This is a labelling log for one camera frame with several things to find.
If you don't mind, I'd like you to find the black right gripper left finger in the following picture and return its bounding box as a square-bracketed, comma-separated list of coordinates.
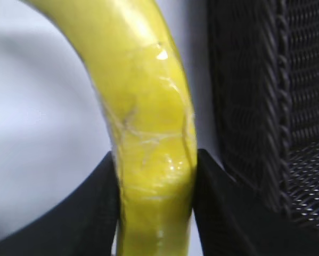
[0, 153, 119, 256]

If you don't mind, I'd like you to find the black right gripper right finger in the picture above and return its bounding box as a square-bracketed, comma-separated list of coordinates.
[193, 149, 319, 255]

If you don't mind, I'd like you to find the yellow banana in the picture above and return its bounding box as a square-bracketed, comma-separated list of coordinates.
[30, 1, 197, 255]

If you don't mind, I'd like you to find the black woven basket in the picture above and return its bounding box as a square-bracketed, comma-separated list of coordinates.
[207, 1, 319, 234]

